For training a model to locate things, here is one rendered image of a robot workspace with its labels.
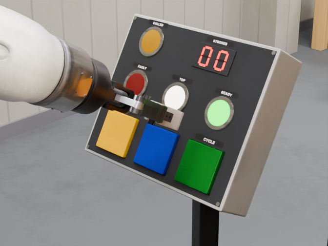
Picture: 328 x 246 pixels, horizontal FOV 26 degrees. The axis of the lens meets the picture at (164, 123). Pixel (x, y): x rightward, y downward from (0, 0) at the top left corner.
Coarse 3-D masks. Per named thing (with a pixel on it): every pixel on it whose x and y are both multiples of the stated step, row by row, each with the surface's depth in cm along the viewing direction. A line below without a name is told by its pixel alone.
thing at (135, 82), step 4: (132, 76) 132; (136, 76) 131; (140, 76) 131; (128, 80) 132; (132, 80) 131; (136, 80) 131; (140, 80) 130; (128, 84) 132; (132, 84) 131; (136, 84) 131; (140, 84) 130; (128, 88) 132; (132, 88) 131; (136, 88) 130; (140, 88) 130; (136, 92) 130; (140, 92) 130
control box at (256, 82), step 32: (128, 32) 135; (160, 32) 130; (192, 32) 126; (128, 64) 133; (160, 64) 129; (192, 64) 124; (256, 64) 116; (288, 64) 117; (160, 96) 127; (192, 96) 123; (224, 96) 119; (256, 96) 115; (288, 96) 120; (96, 128) 135; (192, 128) 121; (224, 128) 117; (256, 128) 115; (128, 160) 128; (224, 160) 116; (256, 160) 118; (192, 192) 118; (224, 192) 114
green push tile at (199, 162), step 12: (192, 144) 119; (204, 144) 118; (192, 156) 119; (204, 156) 117; (216, 156) 116; (180, 168) 120; (192, 168) 118; (204, 168) 117; (216, 168) 116; (180, 180) 119; (192, 180) 118; (204, 180) 116; (204, 192) 116
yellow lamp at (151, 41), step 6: (150, 30) 132; (144, 36) 132; (150, 36) 131; (156, 36) 130; (144, 42) 132; (150, 42) 131; (156, 42) 130; (144, 48) 131; (150, 48) 130; (156, 48) 130
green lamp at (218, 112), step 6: (216, 102) 119; (222, 102) 118; (210, 108) 119; (216, 108) 119; (222, 108) 118; (228, 108) 117; (210, 114) 119; (216, 114) 118; (222, 114) 118; (228, 114) 117; (210, 120) 119; (216, 120) 118; (222, 120) 117
